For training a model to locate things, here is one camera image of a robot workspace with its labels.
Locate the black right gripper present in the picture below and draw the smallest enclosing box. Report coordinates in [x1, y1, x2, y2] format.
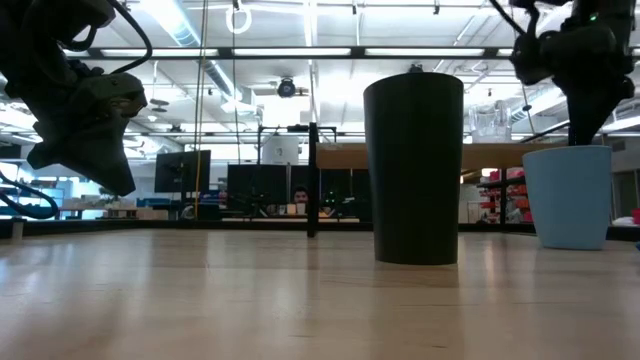
[542, 22, 637, 148]

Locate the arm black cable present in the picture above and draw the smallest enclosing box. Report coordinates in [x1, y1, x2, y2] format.
[488, 0, 542, 39]
[64, 0, 154, 76]

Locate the thick black corrugated cable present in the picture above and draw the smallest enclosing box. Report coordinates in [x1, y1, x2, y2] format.
[0, 172, 60, 221]

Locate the tall black cup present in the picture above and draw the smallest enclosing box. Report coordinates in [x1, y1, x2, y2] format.
[363, 72, 465, 266]

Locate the white ring light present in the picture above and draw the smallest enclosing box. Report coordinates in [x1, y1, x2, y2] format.
[225, 3, 253, 36]

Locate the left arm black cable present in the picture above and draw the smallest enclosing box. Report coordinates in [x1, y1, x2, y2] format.
[64, 0, 154, 76]

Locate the thin yellow hanging cable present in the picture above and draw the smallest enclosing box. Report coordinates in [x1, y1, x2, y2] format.
[193, 0, 209, 219]

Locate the light blue cup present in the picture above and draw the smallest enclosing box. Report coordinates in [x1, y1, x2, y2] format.
[522, 144, 613, 251]

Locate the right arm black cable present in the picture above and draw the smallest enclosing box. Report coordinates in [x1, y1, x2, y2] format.
[488, 0, 542, 39]

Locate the black overhead frame bar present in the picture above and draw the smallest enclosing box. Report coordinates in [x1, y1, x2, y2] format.
[59, 46, 516, 61]

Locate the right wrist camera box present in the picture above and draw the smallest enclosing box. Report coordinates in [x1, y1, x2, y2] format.
[509, 30, 551, 86]

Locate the wide black monitor row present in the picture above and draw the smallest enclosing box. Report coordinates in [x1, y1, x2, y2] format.
[226, 163, 372, 221]

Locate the clear plastic mug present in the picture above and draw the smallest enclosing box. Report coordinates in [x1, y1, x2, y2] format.
[468, 99, 514, 145]

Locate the black table border rail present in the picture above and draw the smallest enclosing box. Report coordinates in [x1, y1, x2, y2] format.
[0, 218, 640, 242]

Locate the rack with red bins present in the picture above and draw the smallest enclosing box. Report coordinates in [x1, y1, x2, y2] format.
[476, 168, 534, 225]

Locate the black computer monitor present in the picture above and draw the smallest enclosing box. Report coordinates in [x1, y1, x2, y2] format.
[153, 149, 212, 194]

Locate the round black ceiling camera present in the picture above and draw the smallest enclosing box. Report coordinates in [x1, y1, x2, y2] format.
[277, 77, 298, 99]

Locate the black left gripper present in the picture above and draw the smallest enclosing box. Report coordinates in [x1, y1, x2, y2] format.
[0, 54, 137, 197]

